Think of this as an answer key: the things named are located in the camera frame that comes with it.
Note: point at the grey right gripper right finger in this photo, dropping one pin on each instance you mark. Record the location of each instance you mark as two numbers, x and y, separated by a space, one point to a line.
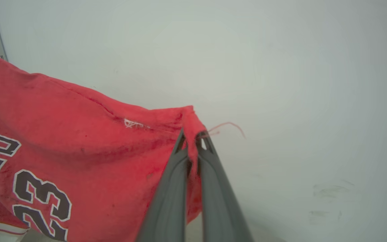
218 208

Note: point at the red and white sports jersey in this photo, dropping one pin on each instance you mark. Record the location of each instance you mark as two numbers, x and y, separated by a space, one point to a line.
79 134

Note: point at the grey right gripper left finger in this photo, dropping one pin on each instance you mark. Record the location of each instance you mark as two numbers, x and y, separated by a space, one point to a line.
166 208

